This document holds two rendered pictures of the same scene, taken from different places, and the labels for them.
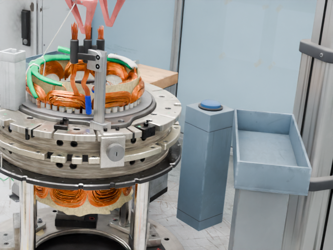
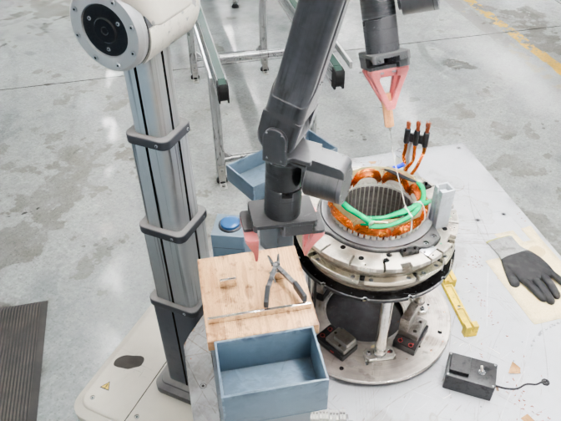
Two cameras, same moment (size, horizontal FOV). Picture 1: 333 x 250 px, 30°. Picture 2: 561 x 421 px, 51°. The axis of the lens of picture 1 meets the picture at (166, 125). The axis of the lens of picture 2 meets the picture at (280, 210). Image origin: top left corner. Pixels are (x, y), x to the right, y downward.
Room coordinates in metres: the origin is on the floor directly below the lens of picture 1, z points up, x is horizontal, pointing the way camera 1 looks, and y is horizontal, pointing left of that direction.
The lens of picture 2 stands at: (1.70, 0.70, 1.85)
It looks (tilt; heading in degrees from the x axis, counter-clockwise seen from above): 40 degrees down; 230
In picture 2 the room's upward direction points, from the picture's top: 1 degrees counter-clockwise
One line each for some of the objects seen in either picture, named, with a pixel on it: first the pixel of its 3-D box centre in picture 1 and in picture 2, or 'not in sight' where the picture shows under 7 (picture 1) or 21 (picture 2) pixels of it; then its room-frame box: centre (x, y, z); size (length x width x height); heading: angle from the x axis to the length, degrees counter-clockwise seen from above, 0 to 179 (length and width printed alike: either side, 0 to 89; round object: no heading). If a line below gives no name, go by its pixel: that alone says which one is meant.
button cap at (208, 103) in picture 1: (210, 103); (229, 222); (1.18, -0.08, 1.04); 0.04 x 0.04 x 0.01
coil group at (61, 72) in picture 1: (50, 73); not in sight; (1.01, 0.20, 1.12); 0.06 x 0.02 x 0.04; 155
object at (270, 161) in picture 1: (257, 212); (283, 203); (0.96, -0.17, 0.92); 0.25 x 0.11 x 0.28; 177
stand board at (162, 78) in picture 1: (115, 77); (255, 294); (1.27, 0.12, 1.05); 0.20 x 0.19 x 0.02; 60
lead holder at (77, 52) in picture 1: (87, 50); (416, 137); (0.85, 0.12, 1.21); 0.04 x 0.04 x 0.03; 65
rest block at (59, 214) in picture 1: (71, 210); (341, 339); (1.09, 0.17, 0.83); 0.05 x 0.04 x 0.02; 93
